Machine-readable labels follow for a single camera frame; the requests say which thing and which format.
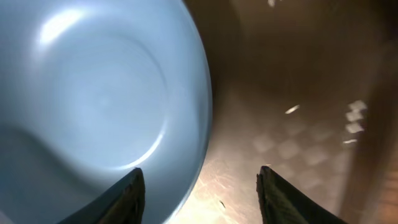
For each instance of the dark brown serving tray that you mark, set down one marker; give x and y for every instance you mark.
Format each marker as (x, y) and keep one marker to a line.
(308, 88)

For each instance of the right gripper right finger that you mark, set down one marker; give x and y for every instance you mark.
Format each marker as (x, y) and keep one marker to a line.
(281, 203)

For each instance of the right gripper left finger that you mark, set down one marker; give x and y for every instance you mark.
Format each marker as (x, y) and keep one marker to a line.
(122, 203)

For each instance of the dark blue plate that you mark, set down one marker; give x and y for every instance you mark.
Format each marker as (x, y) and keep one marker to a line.
(91, 90)

